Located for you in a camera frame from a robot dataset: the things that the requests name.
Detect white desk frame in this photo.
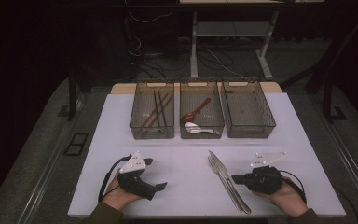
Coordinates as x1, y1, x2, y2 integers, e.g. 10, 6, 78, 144
178, 0, 326, 81

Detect transparent grey plastic bin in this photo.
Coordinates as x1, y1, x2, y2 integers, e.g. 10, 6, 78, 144
220, 78, 277, 139
129, 79, 175, 140
179, 79, 226, 140

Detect bundle of floor cables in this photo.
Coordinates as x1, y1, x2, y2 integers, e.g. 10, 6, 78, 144
124, 10, 246, 80

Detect white ceramic spoon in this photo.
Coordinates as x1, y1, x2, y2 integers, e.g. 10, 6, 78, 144
184, 121, 222, 136

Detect black metal stand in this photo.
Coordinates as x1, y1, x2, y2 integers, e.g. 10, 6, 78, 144
281, 15, 358, 124

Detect white table mat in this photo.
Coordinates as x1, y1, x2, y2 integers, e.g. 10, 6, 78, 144
67, 92, 347, 217

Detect black chopstick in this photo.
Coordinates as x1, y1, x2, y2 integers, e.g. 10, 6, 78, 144
158, 91, 168, 128
153, 90, 161, 128

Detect metal fork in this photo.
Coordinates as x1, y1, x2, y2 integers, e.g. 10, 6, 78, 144
207, 154, 244, 213

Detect person's right hand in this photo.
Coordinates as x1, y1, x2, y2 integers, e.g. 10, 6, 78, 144
253, 176, 310, 217

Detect brown wooden spoon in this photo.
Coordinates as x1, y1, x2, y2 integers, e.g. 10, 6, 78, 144
181, 97, 213, 125

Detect silver metal forks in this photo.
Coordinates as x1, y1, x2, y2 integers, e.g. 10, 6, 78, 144
208, 149, 253, 215

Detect black floor outlet frame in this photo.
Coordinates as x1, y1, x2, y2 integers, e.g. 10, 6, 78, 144
62, 132, 90, 157

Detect person's left hand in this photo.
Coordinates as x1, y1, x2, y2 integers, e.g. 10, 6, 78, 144
102, 177, 143, 212

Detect left hand-held gripper cable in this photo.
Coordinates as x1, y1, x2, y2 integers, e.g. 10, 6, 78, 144
97, 154, 133, 203

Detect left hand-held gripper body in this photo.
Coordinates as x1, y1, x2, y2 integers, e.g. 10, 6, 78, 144
117, 151, 157, 202

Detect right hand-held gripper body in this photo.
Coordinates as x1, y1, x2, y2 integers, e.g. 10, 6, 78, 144
244, 151, 287, 195

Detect metal floor rail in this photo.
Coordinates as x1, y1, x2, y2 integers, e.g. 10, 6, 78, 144
321, 119, 358, 213
17, 122, 77, 224

